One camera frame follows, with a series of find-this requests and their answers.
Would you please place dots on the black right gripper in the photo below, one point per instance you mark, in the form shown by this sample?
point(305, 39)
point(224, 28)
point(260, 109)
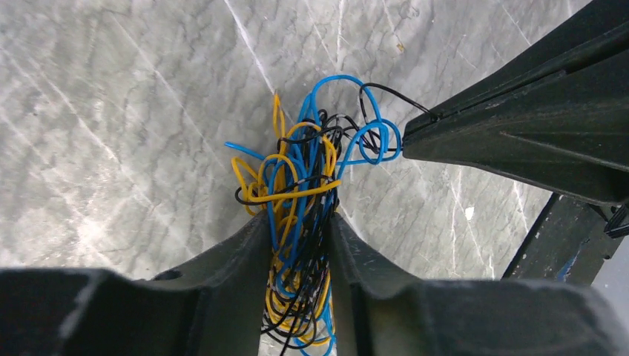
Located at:
point(566, 133)

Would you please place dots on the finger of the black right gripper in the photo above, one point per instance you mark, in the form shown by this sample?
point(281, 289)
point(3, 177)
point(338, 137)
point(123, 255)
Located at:
point(593, 20)

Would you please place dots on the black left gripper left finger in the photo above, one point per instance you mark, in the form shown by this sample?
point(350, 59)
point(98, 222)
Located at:
point(210, 305)

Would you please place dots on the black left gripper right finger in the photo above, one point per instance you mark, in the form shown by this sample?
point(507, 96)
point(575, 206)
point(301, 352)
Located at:
point(380, 309)

